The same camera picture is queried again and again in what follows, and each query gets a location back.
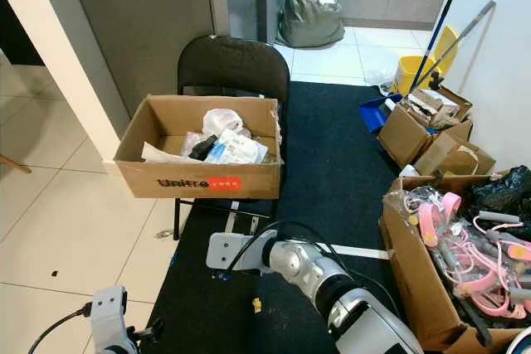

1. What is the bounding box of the blue broom handle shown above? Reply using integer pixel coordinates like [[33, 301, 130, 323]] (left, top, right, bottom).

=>
[[411, 0, 455, 98]]

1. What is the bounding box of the black plastic bag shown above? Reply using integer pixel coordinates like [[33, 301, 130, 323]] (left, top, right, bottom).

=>
[[465, 165, 531, 222]]

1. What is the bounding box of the wooden furniture leg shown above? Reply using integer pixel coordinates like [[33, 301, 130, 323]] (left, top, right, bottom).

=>
[[0, 155, 32, 175]]

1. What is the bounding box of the white paper sheet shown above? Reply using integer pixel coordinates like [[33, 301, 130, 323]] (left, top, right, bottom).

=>
[[139, 143, 200, 164]]

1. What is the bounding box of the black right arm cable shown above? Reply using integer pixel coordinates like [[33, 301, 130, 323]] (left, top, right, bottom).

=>
[[228, 220, 403, 318]]

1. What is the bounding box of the printed brown cardboard box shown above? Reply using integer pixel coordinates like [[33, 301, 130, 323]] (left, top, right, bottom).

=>
[[114, 95, 285, 200]]

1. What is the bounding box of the black floor carpet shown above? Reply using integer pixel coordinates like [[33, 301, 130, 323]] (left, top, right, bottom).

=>
[[137, 80, 531, 354]]

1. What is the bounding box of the white plastic bag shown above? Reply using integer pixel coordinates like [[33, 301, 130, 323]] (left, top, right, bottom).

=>
[[203, 109, 244, 138]]

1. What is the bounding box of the pink wrapped gear bundle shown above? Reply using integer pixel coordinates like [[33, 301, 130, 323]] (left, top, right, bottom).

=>
[[448, 213, 531, 322]]

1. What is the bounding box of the blue dustpan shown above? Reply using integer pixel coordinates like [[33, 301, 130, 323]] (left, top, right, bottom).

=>
[[359, 93, 403, 133]]

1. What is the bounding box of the large plain cardboard box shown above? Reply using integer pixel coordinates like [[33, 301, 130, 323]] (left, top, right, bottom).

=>
[[379, 174, 531, 353]]

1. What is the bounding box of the clear plastic bag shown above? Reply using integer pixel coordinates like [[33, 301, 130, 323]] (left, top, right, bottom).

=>
[[363, 68, 397, 90]]

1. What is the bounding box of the grey mop handle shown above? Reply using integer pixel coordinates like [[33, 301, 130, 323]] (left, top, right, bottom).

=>
[[431, 0, 497, 81]]

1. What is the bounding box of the small cardboard box with handle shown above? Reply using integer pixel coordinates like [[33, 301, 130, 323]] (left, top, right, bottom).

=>
[[415, 118, 497, 177]]

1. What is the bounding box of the yellow mop bucket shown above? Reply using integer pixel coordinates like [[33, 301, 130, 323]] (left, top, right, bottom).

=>
[[394, 25, 461, 96]]

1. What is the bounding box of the white tape strip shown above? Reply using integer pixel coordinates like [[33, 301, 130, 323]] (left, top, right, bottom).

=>
[[220, 209, 391, 261]]

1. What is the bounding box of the pink wrapped headset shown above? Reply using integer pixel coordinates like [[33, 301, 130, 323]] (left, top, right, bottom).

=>
[[417, 192, 463, 249]]

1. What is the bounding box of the grey-green rubbish bag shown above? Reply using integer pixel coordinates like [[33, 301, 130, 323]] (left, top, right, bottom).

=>
[[278, 0, 345, 48]]

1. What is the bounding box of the grey plastic handle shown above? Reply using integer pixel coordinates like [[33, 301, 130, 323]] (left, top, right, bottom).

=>
[[477, 211, 524, 225]]

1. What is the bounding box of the black folding chair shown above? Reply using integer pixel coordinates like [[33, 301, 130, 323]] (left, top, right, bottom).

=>
[[174, 35, 291, 240]]

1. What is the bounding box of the small black crumpled item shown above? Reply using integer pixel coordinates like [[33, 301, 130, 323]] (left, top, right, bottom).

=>
[[189, 134, 221, 162]]

